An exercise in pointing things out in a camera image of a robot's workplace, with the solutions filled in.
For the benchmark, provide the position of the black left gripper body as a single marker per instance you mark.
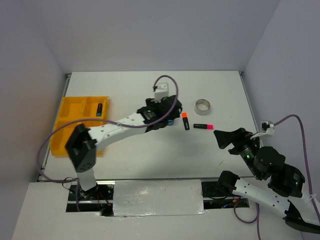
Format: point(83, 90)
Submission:
point(151, 103)

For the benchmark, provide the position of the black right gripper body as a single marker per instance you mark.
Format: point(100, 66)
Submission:
point(245, 147)

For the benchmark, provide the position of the pink capped black highlighter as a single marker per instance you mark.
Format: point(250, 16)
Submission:
point(203, 126)

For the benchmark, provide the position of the orange capped black highlighter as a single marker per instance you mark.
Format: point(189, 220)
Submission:
point(185, 121)

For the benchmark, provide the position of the white tape roll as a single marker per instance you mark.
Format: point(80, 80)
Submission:
point(202, 107)

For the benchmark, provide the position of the blue capped black highlighter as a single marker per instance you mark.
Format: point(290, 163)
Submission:
point(99, 110)

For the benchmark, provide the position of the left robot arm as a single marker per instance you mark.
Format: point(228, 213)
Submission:
point(85, 142)

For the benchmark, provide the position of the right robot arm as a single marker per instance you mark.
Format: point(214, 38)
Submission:
point(287, 195)

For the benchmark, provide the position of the yellow compartment tray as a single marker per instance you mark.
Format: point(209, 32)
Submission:
point(76, 108)

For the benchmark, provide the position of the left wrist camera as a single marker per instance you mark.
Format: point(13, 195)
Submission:
point(160, 91)

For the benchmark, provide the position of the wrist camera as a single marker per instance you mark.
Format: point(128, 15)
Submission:
point(160, 91)
point(265, 128)

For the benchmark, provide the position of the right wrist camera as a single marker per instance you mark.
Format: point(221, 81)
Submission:
point(265, 128)

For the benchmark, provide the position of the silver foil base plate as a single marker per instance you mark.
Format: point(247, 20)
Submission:
point(157, 198)

